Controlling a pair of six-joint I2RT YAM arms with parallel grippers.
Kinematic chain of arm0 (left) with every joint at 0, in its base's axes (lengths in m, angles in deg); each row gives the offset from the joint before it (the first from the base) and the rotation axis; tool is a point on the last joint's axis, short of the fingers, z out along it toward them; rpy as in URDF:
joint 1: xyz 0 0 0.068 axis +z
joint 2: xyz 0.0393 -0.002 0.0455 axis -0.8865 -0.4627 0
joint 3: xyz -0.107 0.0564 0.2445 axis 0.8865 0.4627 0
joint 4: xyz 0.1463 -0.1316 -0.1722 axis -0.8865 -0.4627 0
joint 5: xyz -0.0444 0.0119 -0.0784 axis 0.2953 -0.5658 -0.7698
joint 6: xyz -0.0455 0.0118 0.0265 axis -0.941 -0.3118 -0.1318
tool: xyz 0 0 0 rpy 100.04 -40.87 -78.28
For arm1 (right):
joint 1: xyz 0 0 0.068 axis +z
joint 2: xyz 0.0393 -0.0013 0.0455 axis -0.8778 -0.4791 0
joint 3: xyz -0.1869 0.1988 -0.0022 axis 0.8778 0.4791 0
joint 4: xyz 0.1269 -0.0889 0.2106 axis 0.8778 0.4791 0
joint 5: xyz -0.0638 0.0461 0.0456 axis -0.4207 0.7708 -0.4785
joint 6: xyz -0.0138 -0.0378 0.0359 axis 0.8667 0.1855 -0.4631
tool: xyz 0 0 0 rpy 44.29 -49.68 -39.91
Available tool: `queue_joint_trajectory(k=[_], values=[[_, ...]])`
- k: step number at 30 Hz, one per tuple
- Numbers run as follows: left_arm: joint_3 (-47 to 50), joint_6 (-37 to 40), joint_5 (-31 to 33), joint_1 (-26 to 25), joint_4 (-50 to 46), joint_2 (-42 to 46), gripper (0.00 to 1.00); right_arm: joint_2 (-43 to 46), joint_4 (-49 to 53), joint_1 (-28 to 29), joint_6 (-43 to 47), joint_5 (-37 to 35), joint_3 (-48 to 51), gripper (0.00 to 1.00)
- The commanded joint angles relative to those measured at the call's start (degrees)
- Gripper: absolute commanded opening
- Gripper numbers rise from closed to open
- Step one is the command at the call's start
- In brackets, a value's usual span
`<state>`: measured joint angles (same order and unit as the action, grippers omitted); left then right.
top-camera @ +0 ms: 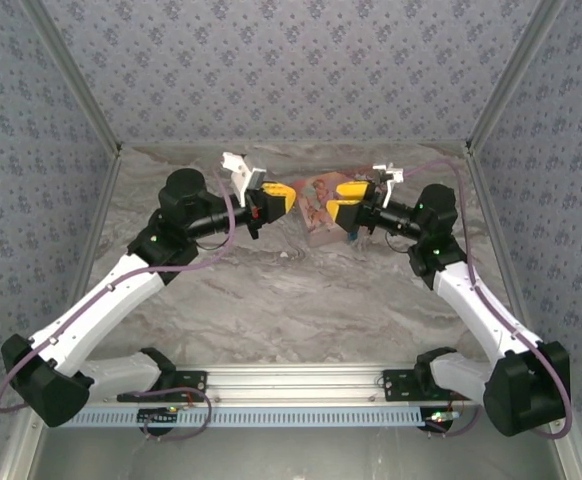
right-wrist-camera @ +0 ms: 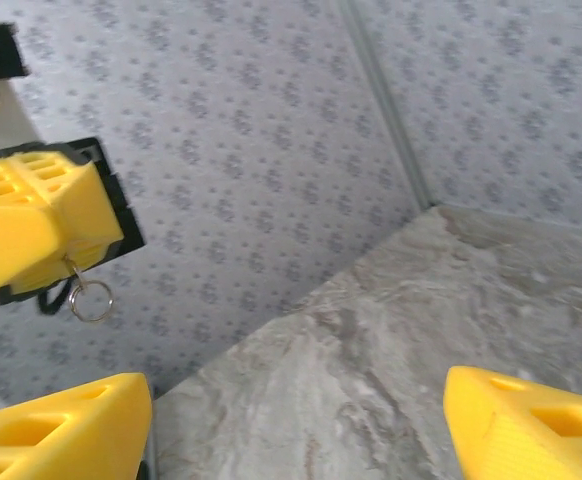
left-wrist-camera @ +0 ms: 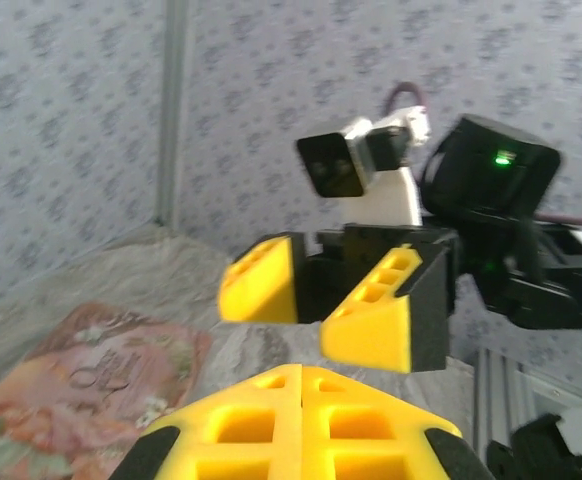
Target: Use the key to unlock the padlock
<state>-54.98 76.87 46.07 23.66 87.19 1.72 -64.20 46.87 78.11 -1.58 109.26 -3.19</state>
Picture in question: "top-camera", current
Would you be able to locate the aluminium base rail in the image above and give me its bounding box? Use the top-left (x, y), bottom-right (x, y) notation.
top-left (90, 363), bottom-right (490, 404)

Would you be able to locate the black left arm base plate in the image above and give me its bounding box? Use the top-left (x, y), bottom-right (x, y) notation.
top-left (117, 369), bottom-right (208, 403)

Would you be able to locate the light blue slotted cable duct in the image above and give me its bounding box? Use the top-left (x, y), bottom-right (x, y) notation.
top-left (60, 405), bottom-right (452, 429)

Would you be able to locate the small controller board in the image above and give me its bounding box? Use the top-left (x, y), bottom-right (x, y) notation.
top-left (423, 407), bottom-right (461, 434)
top-left (137, 406), bottom-right (181, 435)

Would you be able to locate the aluminium frame post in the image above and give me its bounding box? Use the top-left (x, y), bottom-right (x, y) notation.
top-left (464, 0), bottom-right (568, 151)
top-left (23, 0), bottom-right (123, 154)

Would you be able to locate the aluminium table edge rail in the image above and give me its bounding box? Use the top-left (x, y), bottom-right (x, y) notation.
top-left (68, 149), bottom-right (125, 301)

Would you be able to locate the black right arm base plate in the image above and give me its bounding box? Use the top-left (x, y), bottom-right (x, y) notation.
top-left (382, 368), bottom-right (472, 403)

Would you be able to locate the grey metal panel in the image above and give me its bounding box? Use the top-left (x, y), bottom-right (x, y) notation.
top-left (25, 427), bottom-right (572, 480)

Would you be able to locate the pink printed gift box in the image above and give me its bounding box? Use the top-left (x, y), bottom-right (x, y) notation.
top-left (290, 168), bottom-right (367, 249)

